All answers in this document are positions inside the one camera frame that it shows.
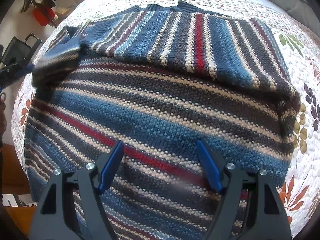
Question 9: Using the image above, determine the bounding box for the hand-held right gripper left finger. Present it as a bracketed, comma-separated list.
[29, 140, 125, 240]

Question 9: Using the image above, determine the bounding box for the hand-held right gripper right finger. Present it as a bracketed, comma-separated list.
[196, 140, 293, 240]

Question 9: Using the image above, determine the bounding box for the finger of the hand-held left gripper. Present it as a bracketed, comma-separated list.
[14, 64, 35, 80]

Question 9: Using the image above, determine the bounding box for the striped knit sweater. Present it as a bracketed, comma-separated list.
[24, 0, 302, 240]

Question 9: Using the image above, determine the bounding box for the white floral quilt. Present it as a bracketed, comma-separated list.
[11, 0, 320, 240]

